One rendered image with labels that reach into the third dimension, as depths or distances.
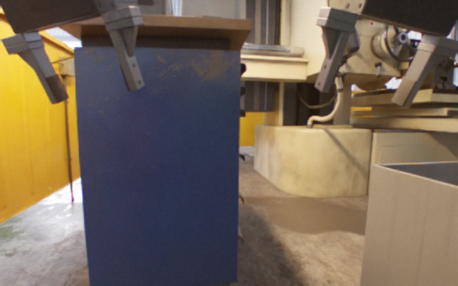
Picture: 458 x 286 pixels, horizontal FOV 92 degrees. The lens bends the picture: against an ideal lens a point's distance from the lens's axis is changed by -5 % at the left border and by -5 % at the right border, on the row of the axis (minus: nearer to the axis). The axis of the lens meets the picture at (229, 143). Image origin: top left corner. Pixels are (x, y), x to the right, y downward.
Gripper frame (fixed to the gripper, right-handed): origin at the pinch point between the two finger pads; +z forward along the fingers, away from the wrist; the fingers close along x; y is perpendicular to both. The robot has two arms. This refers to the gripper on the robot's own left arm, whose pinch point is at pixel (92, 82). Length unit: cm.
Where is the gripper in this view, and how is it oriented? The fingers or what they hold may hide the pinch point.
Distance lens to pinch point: 40.7
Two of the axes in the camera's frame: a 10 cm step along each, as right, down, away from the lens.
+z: 1.7, 8.6, 4.8
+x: -9.8, 1.0, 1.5
